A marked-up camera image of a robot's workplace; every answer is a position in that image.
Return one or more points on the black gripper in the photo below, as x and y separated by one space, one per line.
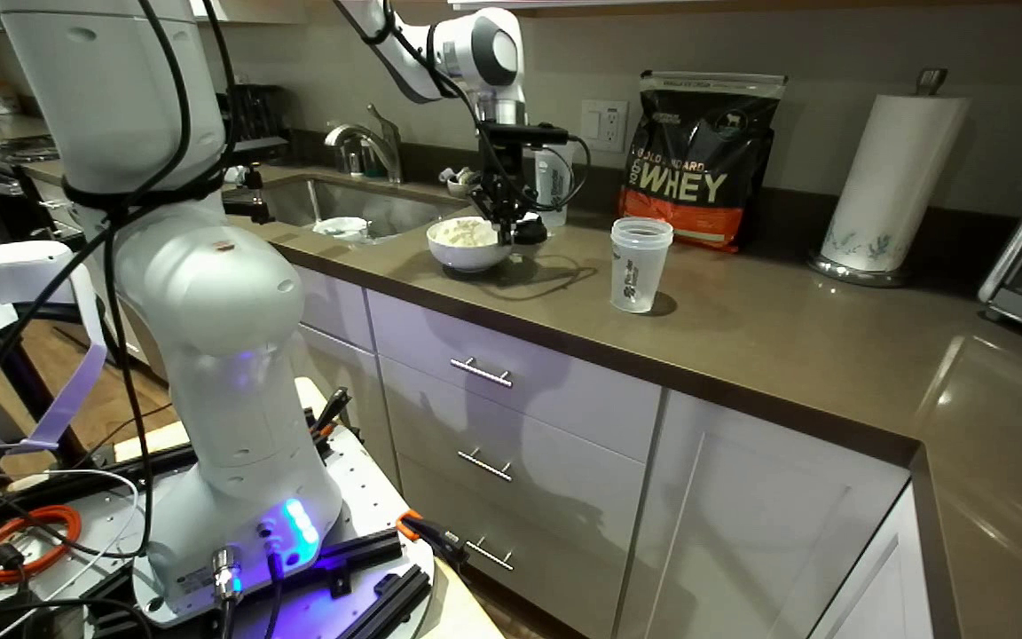
506 164

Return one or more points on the white bowl with rice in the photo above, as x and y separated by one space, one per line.
463 233

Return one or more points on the tall clear shaker cup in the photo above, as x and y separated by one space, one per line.
556 178

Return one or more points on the white ceramic bowl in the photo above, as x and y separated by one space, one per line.
467 258

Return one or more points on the small clear shaker cup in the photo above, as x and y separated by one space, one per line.
641 266

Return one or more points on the black red whey bag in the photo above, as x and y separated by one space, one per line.
700 154

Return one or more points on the small black shaker lid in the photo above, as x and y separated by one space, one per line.
534 233

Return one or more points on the steel kitchen sink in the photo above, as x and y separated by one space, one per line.
393 207

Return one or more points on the chrome sink faucet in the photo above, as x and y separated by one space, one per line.
361 146

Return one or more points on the small white dish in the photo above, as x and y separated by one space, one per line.
342 229

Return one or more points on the white lower kitchen cabinets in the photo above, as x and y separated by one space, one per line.
560 472

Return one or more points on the black countertop appliance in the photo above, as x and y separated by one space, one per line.
256 119

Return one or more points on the robot mounting table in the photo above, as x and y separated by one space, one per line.
355 472

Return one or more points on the orange black clamp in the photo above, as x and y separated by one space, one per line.
432 536

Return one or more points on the white paper towel roll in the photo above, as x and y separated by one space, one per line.
887 178

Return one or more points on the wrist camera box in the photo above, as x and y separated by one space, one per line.
541 131

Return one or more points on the white wall outlet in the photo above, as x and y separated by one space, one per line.
603 124

